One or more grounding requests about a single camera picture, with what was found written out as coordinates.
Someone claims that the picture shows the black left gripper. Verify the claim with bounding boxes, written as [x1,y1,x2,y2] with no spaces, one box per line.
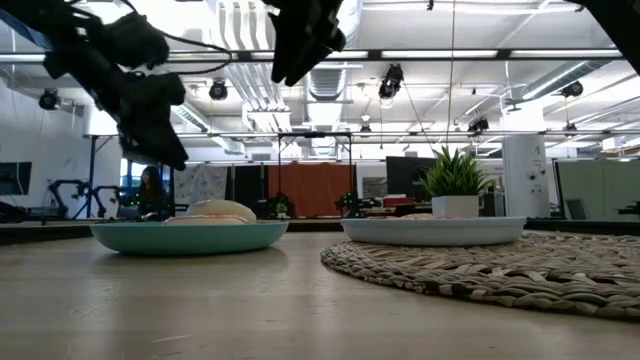
[115,71,190,172]

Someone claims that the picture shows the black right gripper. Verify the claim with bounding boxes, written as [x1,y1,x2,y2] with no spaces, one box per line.
[261,0,347,88]

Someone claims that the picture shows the cream donut with sprinkles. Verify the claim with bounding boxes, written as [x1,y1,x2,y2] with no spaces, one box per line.
[186,199,258,224]

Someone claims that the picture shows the person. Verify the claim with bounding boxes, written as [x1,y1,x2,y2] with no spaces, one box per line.
[135,165,169,221]

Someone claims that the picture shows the grey patterned partition panel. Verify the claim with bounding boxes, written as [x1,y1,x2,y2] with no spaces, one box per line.
[172,164,229,211]

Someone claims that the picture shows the black ceiling spotlight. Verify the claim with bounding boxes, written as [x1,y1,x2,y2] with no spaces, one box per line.
[559,80,585,99]
[208,79,230,102]
[38,88,61,112]

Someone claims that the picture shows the background black robot arms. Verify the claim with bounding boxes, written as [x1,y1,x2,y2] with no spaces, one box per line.
[46,178,123,222]

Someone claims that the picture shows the teal plate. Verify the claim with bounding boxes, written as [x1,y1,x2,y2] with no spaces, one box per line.
[89,220,290,258]

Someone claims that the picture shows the orange partition panel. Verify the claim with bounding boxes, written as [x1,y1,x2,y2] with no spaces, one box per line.
[267,163,358,219]

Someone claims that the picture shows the black monitor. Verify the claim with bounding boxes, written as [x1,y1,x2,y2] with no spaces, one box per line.
[385,156,439,203]

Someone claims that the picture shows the red box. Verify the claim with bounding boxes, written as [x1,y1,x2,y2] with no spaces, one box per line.
[382,195,415,209]

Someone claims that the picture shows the green artificial plant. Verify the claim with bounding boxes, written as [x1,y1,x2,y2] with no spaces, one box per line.
[418,145,495,199]

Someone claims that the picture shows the white plant pot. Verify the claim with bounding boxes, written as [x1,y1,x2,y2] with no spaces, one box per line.
[431,195,480,220]

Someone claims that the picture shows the pale blue plate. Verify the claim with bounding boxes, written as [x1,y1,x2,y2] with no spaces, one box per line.
[340,215,528,247]

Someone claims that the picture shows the white cylindrical appliance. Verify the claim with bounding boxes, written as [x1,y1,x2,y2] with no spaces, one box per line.
[501,134,551,219]

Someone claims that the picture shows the round woven placemat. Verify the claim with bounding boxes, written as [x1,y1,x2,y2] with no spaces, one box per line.
[320,231,640,322]

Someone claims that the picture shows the pale green partition panel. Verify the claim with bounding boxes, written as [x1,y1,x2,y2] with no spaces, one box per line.
[553,159,640,222]

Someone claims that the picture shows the black hanging camera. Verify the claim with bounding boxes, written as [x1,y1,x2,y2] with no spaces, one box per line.
[377,63,405,100]

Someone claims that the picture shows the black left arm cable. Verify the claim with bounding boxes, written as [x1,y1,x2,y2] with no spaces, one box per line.
[117,0,235,77]

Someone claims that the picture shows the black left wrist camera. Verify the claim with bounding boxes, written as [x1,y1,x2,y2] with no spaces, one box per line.
[101,11,172,72]

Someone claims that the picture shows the wall-mounted dark screen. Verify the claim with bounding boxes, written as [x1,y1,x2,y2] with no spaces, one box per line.
[0,161,33,196]

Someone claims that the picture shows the black overhead frame beam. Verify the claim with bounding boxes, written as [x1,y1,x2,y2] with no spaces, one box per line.
[167,48,626,63]

